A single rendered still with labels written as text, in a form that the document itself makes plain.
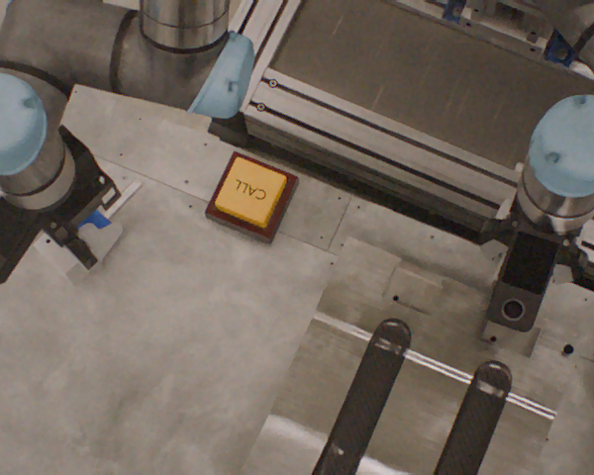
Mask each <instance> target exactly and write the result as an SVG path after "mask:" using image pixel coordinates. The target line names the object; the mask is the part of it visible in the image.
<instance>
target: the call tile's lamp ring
mask: <svg viewBox="0 0 594 475"><path fill-rule="evenodd" d="M237 157H240V158H242V159H245V160H248V161H251V162H253V163H256V164H258V165H261V167H263V168H266V169H269V170H271V171H274V172H276V173H279V174H281V175H284V176H285V177H286V178H287V179H289V181H288V184H287V186H286V189H285V191H284V193H283V195H282V197H281V200H280V202H279V204H278V206H277V208H276V211H275V214H274V216H273V218H272V220H271V222H270V224H269V226H267V229H266V232H265V231H264V230H263V229H260V228H258V227H256V226H253V225H251V224H247V223H245V222H243V221H240V220H238V219H235V218H233V217H230V216H228V215H225V214H222V213H220V212H217V211H215V209H213V208H214V206H215V202H216V200H217V198H218V196H219V193H220V191H221V189H222V186H223V184H224V182H225V180H226V178H228V176H229V174H230V172H231V169H232V167H233V164H234V162H235V160H236V158H237ZM297 178H298V176H296V175H293V174H291V173H287V172H285V171H282V170H280V169H277V168H275V167H273V165H270V164H267V163H264V162H262V161H259V160H257V159H254V158H252V157H249V156H246V155H243V154H241V153H239V152H236V151H234V153H233V155H232V157H231V159H230V161H229V163H228V167H226V169H225V171H224V173H223V175H222V177H221V179H220V181H219V183H218V185H217V187H216V190H215V193H214V195H213V197H212V199H211V201H210V203H209V205H208V207H207V209H205V212H204V213H207V214H209V215H211V216H214V217H216V218H219V219H221V220H223V221H226V222H229V223H232V224H234V225H236V226H239V227H241V228H244V229H246V230H248V231H249V232H252V233H254V234H257V235H259V236H261V237H264V238H269V239H270V238H271V235H272V233H273V230H274V228H275V226H276V224H277V221H278V219H279V217H280V215H281V213H282V211H283V208H284V205H285V203H286V201H287V199H288V197H289V195H291V192H292V190H293V187H294V185H295V183H296V181H297Z"/></svg>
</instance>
